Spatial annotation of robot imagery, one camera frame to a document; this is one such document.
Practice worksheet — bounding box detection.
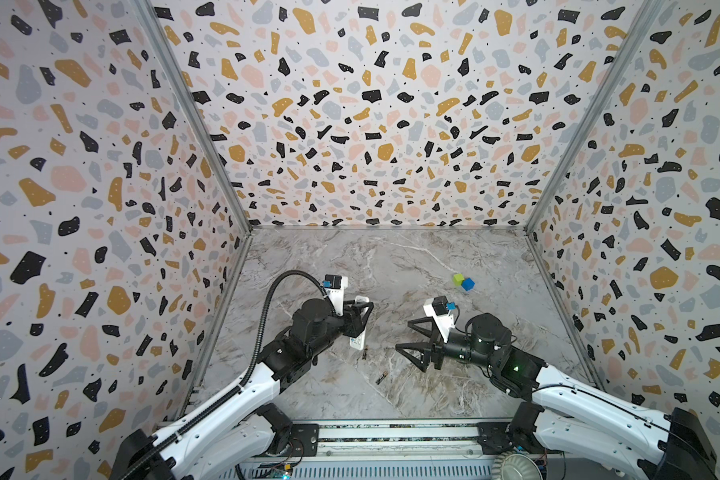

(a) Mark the white remote control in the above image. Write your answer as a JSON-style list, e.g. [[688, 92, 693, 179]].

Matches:
[[349, 296, 370, 351]]

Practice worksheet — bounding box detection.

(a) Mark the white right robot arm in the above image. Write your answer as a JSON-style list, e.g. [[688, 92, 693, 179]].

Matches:
[[395, 314, 717, 479]]

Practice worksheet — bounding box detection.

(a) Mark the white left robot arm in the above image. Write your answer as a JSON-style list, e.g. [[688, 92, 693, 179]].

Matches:
[[110, 297, 374, 479]]

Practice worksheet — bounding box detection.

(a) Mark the blue cube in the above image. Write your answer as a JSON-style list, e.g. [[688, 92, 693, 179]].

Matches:
[[461, 278, 475, 291]]

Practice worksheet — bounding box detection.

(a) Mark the grey ribbed fan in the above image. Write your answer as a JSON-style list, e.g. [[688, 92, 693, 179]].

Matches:
[[491, 452, 543, 480]]

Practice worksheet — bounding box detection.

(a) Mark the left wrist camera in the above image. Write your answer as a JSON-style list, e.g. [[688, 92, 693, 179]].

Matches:
[[323, 274, 348, 317]]

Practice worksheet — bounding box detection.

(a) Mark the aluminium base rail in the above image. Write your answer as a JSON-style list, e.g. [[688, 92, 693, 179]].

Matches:
[[155, 418, 655, 480]]

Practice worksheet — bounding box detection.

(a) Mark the black corrugated cable conduit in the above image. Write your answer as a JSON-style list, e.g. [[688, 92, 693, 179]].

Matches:
[[119, 269, 328, 480]]

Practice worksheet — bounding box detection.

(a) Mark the aluminium corner post left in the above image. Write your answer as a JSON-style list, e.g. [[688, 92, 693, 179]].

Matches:
[[132, 0, 252, 237]]

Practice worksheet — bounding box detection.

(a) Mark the aluminium corner post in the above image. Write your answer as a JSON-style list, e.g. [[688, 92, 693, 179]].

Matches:
[[132, 0, 252, 237], [524, 0, 661, 238]]

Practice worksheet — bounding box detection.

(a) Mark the aluminium corner post right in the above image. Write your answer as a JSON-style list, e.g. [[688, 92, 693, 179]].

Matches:
[[524, 0, 661, 238]]

